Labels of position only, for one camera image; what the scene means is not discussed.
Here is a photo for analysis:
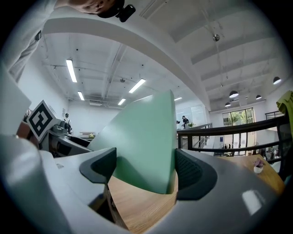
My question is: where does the person's left forearm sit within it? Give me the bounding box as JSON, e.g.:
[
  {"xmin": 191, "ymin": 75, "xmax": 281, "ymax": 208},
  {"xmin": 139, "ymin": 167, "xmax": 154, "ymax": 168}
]
[{"xmin": 16, "ymin": 109, "xmax": 35, "ymax": 144}]

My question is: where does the lime green cloth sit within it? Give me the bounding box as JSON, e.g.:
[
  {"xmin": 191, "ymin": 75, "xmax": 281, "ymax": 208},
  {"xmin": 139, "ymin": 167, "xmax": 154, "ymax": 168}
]
[{"xmin": 276, "ymin": 90, "xmax": 293, "ymax": 115}]

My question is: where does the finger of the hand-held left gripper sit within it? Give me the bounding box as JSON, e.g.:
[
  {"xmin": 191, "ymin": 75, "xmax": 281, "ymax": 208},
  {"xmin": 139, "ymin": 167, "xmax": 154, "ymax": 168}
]
[{"xmin": 66, "ymin": 135, "xmax": 95, "ymax": 152}]

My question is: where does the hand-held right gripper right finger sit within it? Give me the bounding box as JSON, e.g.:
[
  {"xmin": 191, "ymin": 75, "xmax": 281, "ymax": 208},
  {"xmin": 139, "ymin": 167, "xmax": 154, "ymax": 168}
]
[{"xmin": 146, "ymin": 148, "xmax": 279, "ymax": 234}]

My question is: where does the small pink potted plant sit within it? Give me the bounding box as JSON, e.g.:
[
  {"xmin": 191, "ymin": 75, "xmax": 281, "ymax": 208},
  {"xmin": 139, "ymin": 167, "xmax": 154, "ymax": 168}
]
[{"xmin": 252, "ymin": 158, "xmax": 266, "ymax": 175}]

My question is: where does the black railing across hall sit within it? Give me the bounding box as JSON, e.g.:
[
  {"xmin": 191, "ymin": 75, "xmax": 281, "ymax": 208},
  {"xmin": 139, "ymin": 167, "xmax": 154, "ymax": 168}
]
[{"xmin": 265, "ymin": 110, "xmax": 285, "ymax": 121}]

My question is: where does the black head camera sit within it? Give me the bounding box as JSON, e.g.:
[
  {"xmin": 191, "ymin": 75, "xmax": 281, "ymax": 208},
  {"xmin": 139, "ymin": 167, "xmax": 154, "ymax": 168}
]
[{"xmin": 115, "ymin": 4, "xmax": 136, "ymax": 23}]

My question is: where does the person's head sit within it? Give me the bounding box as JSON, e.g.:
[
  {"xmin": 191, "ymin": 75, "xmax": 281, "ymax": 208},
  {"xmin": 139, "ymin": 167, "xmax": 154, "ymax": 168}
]
[{"xmin": 53, "ymin": 0, "xmax": 125, "ymax": 19}]

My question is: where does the wooden table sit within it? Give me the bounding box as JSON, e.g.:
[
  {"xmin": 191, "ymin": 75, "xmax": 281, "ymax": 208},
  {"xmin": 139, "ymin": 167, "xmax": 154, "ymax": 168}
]
[{"xmin": 107, "ymin": 154, "xmax": 286, "ymax": 234}]

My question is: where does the person's white shirt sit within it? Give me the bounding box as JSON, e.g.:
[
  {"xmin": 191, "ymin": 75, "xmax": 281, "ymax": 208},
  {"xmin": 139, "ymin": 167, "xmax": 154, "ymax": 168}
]
[{"xmin": 7, "ymin": 0, "xmax": 70, "ymax": 83}]

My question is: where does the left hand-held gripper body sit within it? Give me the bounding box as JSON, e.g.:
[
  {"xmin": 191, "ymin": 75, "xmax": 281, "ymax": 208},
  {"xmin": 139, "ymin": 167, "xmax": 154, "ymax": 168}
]
[{"xmin": 27, "ymin": 99, "xmax": 93, "ymax": 159}]

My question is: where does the black balcony railing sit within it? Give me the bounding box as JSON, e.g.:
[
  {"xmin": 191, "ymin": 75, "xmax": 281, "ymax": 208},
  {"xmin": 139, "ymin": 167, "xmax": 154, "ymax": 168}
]
[{"xmin": 177, "ymin": 111, "xmax": 293, "ymax": 165}]

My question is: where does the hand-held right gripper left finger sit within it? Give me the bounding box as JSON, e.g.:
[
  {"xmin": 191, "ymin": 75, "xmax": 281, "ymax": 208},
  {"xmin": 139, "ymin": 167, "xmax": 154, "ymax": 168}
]
[{"xmin": 39, "ymin": 147, "xmax": 129, "ymax": 234}]

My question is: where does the mint green board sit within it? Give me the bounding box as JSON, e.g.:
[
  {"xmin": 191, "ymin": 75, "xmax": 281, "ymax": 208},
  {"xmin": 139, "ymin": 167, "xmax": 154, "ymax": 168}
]
[{"xmin": 87, "ymin": 89, "xmax": 179, "ymax": 195}]

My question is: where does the large glass entrance window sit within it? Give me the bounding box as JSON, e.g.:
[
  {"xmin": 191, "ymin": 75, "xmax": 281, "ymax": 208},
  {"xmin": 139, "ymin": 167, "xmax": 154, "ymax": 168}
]
[{"xmin": 222, "ymin": 107, "xmax": 255, "ymax": 127}]

